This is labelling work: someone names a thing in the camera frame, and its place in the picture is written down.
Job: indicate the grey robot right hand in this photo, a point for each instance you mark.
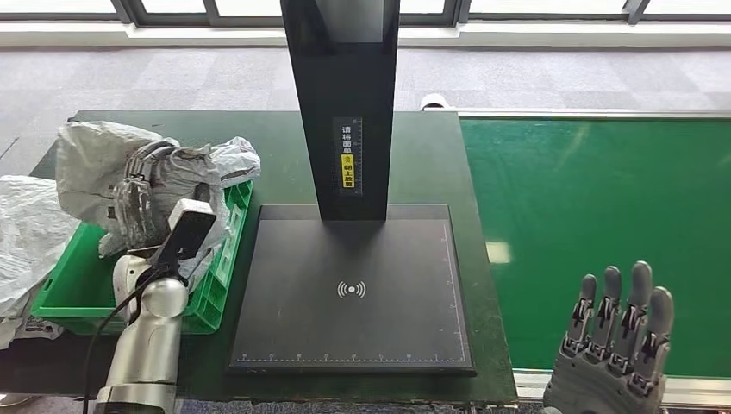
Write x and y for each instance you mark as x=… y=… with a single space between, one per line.
x=611 y=354

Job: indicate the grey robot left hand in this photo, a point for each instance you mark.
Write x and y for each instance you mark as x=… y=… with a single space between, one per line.
x=143 y=200

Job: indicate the wide grey parcel brown print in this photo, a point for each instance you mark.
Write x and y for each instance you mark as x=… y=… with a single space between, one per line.
x=91 y=166

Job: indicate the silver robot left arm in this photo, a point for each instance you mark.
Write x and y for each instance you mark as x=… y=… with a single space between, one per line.
x=145 y=337

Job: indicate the green conveyor belt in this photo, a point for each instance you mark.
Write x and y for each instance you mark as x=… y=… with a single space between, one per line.
x=571 y=228

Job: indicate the white conveyor roller end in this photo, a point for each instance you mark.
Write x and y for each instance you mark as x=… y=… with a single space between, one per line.
x=434 y=102

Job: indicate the white crate label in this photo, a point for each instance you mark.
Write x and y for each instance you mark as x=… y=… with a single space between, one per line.
x=230 y=240

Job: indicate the green plastic crate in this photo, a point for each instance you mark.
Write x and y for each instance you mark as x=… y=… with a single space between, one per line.
x=74 y=291

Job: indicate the crumpled white woven sack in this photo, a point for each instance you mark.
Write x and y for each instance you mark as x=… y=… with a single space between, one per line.
x=28 y=240

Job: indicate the black and yellow column sticker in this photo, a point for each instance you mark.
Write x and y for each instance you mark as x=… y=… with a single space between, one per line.
x=348 y=157

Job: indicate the black scanner column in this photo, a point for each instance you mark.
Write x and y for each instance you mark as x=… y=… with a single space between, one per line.
x=341 y=85

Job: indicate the white window sill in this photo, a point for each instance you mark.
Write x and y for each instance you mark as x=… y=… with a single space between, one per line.
x=514 y=33

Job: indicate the black scanner base plate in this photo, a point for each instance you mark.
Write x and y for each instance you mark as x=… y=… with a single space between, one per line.
x=348 y=326

